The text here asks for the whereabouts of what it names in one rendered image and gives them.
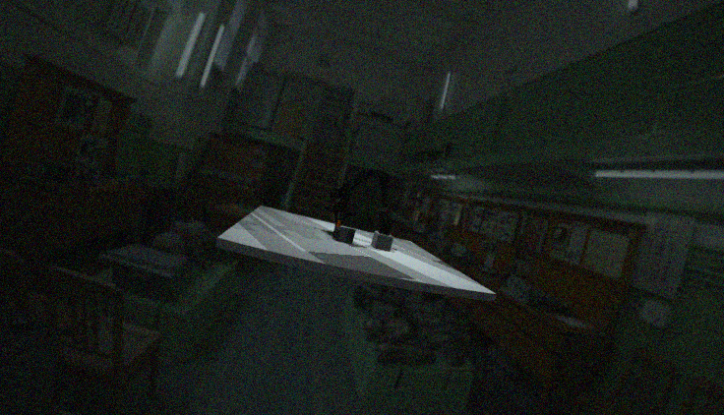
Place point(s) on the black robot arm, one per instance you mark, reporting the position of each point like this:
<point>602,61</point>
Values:
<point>384,213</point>

